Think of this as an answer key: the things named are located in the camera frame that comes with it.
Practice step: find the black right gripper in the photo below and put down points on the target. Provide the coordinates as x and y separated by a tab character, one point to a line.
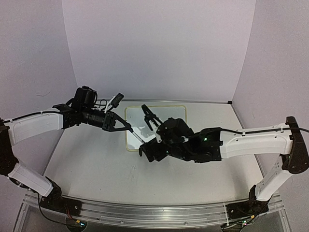
153	121

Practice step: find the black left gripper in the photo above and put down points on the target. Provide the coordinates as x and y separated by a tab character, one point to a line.
113	116

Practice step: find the white marker pen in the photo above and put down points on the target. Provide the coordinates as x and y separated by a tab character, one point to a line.
138	137

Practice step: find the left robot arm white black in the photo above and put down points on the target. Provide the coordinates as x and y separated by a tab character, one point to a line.
81	109

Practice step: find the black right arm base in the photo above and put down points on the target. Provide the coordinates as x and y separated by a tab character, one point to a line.
246	209

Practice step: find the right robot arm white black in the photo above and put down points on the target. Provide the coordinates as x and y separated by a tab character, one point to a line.
217	144

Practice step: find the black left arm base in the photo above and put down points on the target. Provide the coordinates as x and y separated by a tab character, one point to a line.
56	202

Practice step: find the aluminium back table rail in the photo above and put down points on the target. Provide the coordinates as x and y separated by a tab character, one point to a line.
177	101

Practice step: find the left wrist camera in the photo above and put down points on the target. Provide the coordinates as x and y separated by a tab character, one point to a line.
113	102

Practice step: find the aluminium front rail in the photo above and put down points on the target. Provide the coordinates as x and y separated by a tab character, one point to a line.
114	216

